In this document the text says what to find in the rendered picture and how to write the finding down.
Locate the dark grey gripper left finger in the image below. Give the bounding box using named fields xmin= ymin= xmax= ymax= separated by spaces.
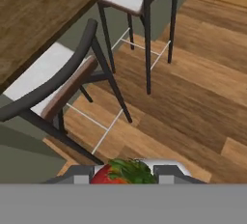
xmin=43 ymin=165 xmax=96 ymax=184

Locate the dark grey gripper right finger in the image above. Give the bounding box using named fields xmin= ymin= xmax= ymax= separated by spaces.
xmin=152 ymin=164 xmax=206 ymax=184

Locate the red strawberry with green leaves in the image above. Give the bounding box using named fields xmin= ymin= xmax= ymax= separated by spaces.
xmin=90 ymin=158 xmax=158 ymax=184

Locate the dark bar stool white seat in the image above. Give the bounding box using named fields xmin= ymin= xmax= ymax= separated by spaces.
xmin=96 ymin=0 xmax=180 ymax=96
xmin=0 ymin=17 xmax=133 ymax=166

